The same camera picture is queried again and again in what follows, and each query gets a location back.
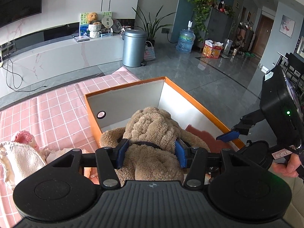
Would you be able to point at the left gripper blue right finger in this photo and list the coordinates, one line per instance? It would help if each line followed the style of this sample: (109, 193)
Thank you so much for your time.
(182, 152)

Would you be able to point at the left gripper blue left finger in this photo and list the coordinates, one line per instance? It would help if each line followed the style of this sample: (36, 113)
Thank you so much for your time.
(120, 151)

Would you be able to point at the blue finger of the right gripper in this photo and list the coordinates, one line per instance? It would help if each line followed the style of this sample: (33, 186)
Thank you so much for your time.
(229, 136)

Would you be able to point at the brown teddy bear plush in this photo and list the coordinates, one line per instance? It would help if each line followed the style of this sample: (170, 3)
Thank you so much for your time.
(151, 134)

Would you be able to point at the person's right hand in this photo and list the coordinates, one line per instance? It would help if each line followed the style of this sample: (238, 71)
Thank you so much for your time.
(288, 170)

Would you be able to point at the orange cardboard box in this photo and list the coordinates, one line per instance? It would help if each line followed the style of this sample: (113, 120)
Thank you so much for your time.
(112, 108)

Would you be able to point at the pink checkered tablecloth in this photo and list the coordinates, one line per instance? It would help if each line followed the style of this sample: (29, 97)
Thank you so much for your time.
(58, 119)

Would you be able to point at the red orange gift box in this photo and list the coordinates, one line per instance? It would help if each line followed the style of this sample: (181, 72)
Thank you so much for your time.
(212, 49)

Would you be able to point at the woven basket bag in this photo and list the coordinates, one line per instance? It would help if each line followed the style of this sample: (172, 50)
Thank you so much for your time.
(149, 53)

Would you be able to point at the white round terry pouch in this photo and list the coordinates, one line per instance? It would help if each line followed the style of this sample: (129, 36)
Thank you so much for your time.
(19, 161)

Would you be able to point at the pink knitted plush toy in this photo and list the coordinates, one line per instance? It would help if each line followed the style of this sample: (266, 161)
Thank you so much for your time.
(25, 137)

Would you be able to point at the blue water jug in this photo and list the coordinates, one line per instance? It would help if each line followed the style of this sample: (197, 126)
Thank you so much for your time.
(186, 39)

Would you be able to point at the grey metal trash can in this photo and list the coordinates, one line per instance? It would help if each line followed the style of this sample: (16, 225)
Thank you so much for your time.
(134, 47)

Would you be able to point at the white tv cabinet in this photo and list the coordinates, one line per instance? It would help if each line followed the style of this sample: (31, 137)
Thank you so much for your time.
(58, 58)

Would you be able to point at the green potted plant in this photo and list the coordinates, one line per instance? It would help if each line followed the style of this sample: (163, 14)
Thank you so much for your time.
(149, 25)

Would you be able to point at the small teddy bear on cabinet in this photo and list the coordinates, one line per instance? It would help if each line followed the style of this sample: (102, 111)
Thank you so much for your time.
(92, 17)

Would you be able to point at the hanging green vine plant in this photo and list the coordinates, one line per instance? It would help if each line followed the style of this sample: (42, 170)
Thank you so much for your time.
(196, 11)

